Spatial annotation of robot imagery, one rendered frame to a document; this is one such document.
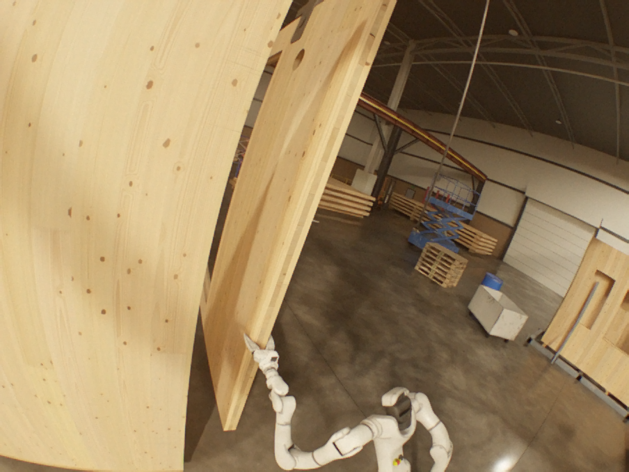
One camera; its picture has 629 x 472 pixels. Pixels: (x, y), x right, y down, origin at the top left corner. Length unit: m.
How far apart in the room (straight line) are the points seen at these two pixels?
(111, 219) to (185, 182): 0.24
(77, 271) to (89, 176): 0.29
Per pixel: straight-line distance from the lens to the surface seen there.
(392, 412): 1.24
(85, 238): 0.90
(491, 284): 8.04
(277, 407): 1.22
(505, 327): 6.42
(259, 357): 1.38
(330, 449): 1.22
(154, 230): 0.86
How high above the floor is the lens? 2.08
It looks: 16 degrees down
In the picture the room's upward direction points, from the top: 20 degrees clockwise
